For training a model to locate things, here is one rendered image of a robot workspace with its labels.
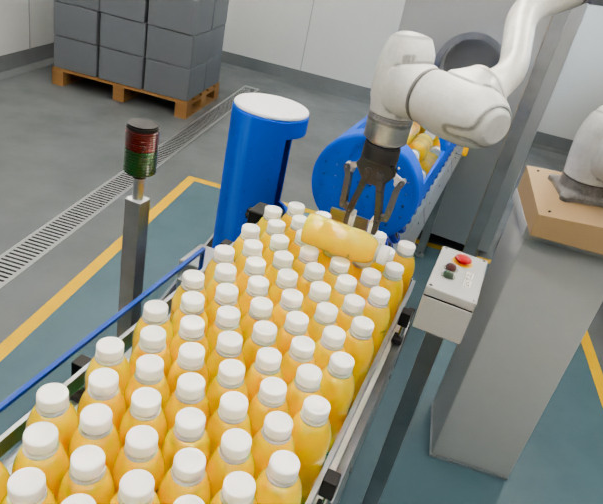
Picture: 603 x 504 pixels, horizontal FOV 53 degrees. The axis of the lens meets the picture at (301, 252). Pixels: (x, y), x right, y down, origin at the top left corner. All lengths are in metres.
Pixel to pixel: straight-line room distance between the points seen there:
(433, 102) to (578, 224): 0.88
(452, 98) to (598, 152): 0.93
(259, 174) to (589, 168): 1.08
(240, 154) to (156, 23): 3.02
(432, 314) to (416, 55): 0.49
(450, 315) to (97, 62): 4.58
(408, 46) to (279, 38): 5.82
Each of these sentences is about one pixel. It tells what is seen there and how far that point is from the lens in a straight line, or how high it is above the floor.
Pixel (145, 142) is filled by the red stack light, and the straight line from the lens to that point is 1.20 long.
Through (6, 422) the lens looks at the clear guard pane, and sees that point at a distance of 1.06.
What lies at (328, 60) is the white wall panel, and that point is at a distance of 6.86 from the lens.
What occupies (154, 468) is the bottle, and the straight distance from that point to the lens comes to 0.81.
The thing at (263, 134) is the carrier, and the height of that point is 0.97.
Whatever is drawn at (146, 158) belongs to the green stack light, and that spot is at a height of 1.20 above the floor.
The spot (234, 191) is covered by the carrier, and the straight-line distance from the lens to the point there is 2.28.
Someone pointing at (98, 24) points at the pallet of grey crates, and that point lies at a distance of 5.39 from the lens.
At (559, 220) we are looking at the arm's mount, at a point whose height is 1.07.
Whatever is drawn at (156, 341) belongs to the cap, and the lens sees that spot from 0.94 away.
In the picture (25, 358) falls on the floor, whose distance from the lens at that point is 2.57.
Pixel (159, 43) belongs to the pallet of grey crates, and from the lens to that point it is 5.16.
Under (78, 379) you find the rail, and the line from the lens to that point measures 1.03.
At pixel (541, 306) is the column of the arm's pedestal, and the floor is 0.75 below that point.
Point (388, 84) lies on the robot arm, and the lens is 1.16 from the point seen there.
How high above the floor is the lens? 1.67
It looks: 29 degrees down
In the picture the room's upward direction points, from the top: 13 degrees clockwise
